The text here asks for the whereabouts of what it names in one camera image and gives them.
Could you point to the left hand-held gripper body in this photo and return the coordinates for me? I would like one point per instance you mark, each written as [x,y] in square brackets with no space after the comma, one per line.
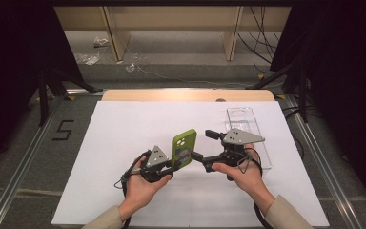
[156,157]

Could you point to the black metal stand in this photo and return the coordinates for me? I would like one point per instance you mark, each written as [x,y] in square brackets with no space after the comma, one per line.
[303,95]
[44,101]

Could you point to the clear ridged plastic rack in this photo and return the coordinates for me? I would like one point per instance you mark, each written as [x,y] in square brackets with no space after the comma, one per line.
[254,124]

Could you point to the green cartoon phone case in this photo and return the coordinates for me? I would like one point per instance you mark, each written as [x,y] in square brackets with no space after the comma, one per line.
[186,143]

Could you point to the person's left hand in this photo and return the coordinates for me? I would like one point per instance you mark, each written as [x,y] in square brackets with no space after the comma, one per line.
[139,191]

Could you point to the person's right hand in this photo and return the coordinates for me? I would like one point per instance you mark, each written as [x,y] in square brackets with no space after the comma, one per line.
[248,183]

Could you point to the tiny clear plastic scrap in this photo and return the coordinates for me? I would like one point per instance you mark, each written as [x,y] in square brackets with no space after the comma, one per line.
[130,67]

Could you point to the light wooden bench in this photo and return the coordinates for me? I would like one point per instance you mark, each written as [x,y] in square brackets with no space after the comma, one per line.
[171,19]

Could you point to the metal floor rail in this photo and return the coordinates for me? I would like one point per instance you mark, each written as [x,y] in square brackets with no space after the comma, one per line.
[324,165]
[19,178]

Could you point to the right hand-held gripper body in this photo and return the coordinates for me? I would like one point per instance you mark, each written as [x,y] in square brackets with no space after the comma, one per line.
[239,136]

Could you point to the small crumpled plastic wrapper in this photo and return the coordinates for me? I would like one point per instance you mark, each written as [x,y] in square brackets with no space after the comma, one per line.
[100,41]

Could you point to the large clear plastic wrapper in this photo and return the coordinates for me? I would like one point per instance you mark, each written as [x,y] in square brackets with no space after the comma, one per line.
[89,58]

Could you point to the black curtain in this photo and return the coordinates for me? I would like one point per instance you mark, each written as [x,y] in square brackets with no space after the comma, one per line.
[9,63]
[346,79]

